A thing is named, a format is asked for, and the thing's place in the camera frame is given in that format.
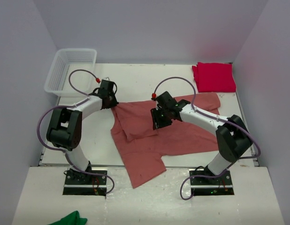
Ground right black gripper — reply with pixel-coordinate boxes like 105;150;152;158
152;106;173;130

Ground salmon pink t shirt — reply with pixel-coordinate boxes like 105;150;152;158
111;100;218;188

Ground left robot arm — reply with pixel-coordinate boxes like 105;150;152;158
46;80;118;184

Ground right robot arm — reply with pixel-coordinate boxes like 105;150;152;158
150;91;253;184

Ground white plastic basket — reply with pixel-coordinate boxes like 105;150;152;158
44;48;97;98

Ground folded red t shirt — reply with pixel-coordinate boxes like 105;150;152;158
191;62;237;93

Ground green cloth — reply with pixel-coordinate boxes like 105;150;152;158
49;210;88;225

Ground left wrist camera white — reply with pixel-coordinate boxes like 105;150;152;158
96;76;111;83

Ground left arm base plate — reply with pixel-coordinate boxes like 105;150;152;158
62;167;107;197

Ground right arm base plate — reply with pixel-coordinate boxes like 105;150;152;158
190;171;235;196

